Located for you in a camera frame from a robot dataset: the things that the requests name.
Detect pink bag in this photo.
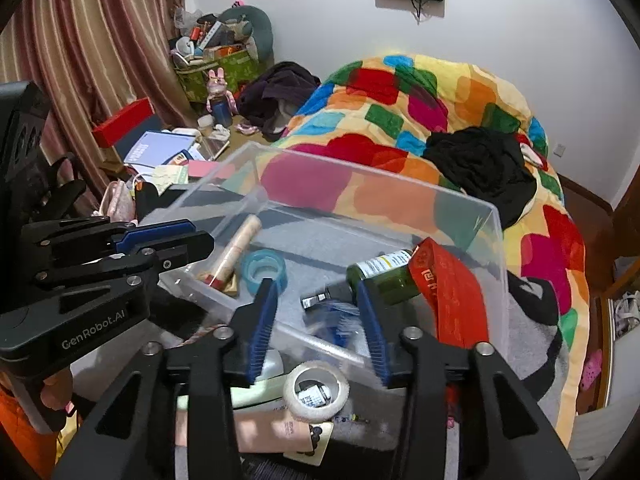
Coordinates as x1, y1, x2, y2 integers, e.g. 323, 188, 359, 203
99, 180, 139, 224

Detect blue tape roll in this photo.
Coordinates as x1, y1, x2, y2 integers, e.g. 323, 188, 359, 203
241, 248, 289, 295

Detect red box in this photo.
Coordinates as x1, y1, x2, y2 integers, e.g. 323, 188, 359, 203
91, 97, 156, 150

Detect blue item in clear packet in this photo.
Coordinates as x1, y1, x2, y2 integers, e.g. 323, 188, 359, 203
320, 305, 367, 347

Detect person's left hand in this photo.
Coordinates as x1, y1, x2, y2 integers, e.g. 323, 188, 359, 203
41, 370, 80, 418

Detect dark purple clothes pile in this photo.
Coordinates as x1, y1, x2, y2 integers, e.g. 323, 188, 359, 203
235, 61, 322, 142

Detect white shoes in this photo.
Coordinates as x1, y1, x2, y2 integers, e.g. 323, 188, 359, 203
612, 291, 640, 337

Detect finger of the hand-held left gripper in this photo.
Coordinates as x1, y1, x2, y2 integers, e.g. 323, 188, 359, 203
21, 218, 197, 262
29, 231, 216, 292

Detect pink rabbit water bottle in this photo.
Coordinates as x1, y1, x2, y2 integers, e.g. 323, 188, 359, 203
206, 67, 237, 129

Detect grey-green neck pillow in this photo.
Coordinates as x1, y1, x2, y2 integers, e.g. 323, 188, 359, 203
217, 5, 275, 66

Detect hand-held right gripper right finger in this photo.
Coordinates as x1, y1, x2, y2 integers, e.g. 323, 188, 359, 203
356, 281, 582, 480

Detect pale yellow paper packet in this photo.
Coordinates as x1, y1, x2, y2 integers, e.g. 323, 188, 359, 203
150, 165, 190, 196

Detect pink cylindrical tube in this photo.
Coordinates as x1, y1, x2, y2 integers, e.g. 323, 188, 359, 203
197, 214, 263, 292

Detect clear plastic storage box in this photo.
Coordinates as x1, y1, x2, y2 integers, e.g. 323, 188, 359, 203
157, 141, 512, 397

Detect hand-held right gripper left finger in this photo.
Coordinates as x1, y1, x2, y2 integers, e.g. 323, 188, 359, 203
51, 278, 281, 480

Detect black garment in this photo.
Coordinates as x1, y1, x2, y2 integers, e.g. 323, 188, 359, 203
422, 127, 539, 231

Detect colourful patchwork blanket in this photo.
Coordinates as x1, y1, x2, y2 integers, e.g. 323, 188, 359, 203
260, 53, 592, 448

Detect striped curtain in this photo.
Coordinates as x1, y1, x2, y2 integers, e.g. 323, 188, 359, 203
0, 0, 202, 211

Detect cream card with black print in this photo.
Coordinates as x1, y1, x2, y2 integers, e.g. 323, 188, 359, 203
282, 420, 335, 459

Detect green patterned bag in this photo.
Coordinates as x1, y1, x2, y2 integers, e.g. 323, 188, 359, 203
173, 49, 262, 104

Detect blue notebook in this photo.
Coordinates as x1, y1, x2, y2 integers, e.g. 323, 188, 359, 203
122, 130, 194, 169

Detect pink slipper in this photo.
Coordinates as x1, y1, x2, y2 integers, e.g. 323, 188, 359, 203
579, 350, 604, 392

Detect pink paper sheet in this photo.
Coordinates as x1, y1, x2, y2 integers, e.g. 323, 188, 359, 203
187, 159, 237, 179

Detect red paper packet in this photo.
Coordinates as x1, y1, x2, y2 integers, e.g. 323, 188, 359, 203
407, 237, 492, 352

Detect white tape roll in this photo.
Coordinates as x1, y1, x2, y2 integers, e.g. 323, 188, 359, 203
282, 360, 351, 423

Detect green glass bottle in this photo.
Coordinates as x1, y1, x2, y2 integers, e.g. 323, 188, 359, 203
346, 250, 427, 307

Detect beige cosmetic tube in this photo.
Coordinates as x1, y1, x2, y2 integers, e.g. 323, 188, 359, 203
175, 404, 302, 457

